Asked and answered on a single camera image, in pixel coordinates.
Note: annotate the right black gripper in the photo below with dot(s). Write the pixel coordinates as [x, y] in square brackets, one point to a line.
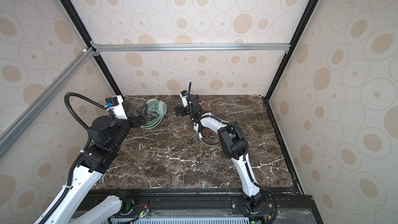
[183, 112]

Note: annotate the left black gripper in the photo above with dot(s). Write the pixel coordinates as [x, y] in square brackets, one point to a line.
[139, 122]

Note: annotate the mint green headphones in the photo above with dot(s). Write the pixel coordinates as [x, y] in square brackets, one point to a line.
[156, 109]

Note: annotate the white black headphones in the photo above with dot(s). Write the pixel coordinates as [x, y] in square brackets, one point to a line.
[207, 136]

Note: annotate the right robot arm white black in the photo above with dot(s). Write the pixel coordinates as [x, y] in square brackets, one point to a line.
[234, 144]

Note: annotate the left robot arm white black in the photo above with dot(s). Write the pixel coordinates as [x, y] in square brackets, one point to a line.
[105, 137]

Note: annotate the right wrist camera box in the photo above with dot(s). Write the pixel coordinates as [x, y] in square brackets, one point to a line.
[186, 98]

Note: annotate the horizontal aluminium frame bar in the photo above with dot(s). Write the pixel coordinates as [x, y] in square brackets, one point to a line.
[191, 47]

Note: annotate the left slanted aluminium frame bar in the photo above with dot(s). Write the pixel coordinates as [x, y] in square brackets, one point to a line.
[17, 128]

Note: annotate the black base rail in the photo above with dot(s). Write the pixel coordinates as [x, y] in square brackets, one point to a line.
[196, 206]

